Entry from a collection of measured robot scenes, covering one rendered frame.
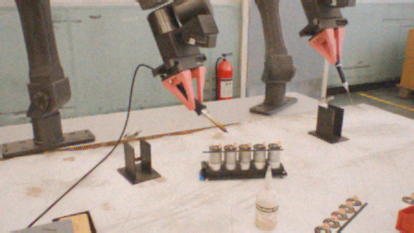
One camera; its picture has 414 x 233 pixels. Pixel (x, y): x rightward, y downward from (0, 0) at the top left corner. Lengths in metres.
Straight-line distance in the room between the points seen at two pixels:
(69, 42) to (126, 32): 0.46
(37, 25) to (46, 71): 0.09
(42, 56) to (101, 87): 2.46
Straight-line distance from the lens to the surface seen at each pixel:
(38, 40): 0.86
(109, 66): 3.29
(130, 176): 0.74
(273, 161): 0.72
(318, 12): 0.92
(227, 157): 0.70
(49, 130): 0.91
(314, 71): 4.19
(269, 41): 1.15
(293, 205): 0.66
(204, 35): 0.68
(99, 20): 3.24
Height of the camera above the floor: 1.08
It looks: 18 degrees down
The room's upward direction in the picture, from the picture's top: straight up
